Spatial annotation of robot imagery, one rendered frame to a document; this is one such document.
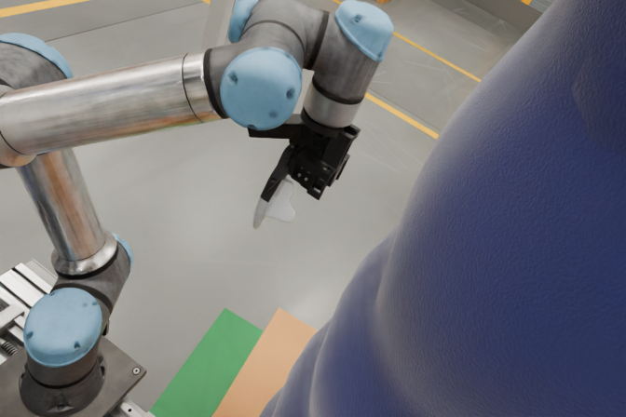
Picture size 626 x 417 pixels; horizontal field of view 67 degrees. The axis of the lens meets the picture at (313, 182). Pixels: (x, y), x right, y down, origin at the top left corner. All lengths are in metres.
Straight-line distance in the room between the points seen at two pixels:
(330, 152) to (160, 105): 0.27
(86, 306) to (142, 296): 1.54
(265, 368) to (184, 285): 0.91
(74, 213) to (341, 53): 0.53
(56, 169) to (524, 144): 0.73
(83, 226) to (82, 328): 0.17
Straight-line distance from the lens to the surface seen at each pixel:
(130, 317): 2.40
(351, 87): 0.61
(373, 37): 0.58
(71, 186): 0.85
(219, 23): 3.57
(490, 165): 0.19
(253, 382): 1.71
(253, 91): 0.45
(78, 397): 1.06
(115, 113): 0.53
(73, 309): 0.93
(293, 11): 0.58
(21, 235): 2.69
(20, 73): 0.73
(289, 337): 1.83
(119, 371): 1.13
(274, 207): 0.71
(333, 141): 0.66
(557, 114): 0.18
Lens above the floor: 2.06
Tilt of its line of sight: 38 degrees down
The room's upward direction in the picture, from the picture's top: 25 degrees clockwise
